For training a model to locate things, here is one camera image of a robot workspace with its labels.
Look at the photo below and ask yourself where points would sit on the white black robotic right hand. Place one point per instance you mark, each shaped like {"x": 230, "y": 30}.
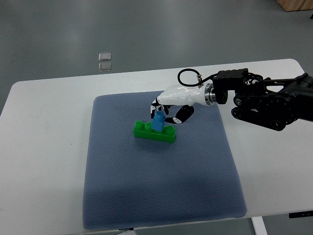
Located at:
{"x": 185, "y": 97}

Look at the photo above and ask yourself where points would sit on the small blue block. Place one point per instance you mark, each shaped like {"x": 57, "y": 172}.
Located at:
{"x": 158, "y": 121}

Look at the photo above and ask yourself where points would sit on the long green block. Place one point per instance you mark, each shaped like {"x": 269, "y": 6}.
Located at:
{"x": 145, "y": 131}

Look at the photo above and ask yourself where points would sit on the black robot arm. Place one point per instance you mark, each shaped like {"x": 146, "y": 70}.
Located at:
{"x": 270, "y": 103}

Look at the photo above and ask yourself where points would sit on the upper metal floor plate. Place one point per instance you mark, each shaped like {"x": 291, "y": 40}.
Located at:
{"x": 104, "y": 56}

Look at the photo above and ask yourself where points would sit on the blue-grey textured mat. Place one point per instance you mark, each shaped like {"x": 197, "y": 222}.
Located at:
{"x": 133, "y": 182}

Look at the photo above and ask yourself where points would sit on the wooden box corner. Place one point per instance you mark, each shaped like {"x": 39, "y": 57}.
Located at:
{"x": 295, "y": 5}

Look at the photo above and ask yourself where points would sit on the white table leg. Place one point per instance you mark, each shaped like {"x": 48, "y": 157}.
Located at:
{"x": 258, "y": 225}

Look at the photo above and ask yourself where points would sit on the black table control panel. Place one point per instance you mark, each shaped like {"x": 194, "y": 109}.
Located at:
{"x": 300, "y": 214}

